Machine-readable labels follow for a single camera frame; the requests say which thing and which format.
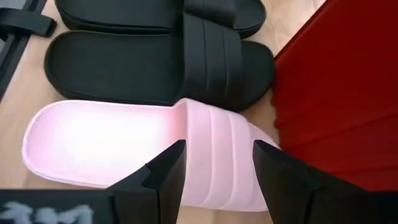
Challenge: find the black metal table frame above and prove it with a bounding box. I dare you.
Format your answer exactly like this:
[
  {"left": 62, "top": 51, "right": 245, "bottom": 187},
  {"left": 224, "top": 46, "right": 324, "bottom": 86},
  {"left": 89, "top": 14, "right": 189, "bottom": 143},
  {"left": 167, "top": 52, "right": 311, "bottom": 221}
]
[{"left": 0, "top": 0, "right": 58, "bottom": 102}]

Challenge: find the black foam slide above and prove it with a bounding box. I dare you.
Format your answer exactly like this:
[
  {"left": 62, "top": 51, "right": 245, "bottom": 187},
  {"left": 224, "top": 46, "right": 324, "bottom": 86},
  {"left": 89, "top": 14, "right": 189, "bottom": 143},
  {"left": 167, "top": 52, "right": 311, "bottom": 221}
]
[
  {"left": 43, "top": 12, "right": 276, "bottom": 113},
  {"left": 54, "top": 0, "right": 267, "bottom": 40}
]

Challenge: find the pink foam slide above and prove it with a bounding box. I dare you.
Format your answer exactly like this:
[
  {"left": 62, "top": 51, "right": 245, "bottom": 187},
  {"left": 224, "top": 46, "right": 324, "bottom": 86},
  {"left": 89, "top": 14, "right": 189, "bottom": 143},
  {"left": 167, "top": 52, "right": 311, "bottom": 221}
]
[{"left": 21, "top": 98, "right": 280, "bottom": 213}]

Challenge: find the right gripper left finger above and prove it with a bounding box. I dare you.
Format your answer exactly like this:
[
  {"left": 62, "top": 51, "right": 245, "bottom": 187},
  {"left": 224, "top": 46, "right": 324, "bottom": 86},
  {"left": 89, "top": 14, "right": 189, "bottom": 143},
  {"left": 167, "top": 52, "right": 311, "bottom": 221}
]
[{"left": 105, "top": 139, "right": 187, "bottom": 224}]

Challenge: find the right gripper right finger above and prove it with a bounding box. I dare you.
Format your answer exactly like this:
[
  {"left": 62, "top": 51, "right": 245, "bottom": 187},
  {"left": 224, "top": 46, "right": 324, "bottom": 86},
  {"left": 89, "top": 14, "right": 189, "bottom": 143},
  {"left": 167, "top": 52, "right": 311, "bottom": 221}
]
[{"left": 252, "top": 139, "right": 398, "bottom": 224}]

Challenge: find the red plastic bin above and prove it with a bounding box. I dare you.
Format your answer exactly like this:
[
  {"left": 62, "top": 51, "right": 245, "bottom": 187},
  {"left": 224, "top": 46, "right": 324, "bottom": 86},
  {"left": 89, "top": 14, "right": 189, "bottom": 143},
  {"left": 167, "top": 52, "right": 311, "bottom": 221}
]
[{"left": 269, "top": 0, "right": 398, "bottom": 192}]

